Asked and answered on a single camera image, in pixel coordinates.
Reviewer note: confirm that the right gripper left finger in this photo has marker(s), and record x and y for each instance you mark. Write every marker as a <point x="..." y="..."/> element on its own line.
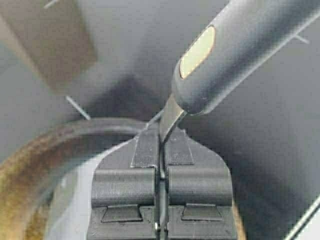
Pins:
<point x="124" y="191"/>

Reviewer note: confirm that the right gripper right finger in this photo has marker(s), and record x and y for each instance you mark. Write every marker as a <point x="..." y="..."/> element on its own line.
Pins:
<point x="199" y="191"/>

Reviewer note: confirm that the black frying pan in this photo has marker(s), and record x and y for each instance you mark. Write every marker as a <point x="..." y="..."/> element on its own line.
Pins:
<point x="29" y="176"/>

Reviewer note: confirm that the black spatula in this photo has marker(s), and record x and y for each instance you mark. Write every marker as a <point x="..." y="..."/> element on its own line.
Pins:
<point x="239" y="39"/>

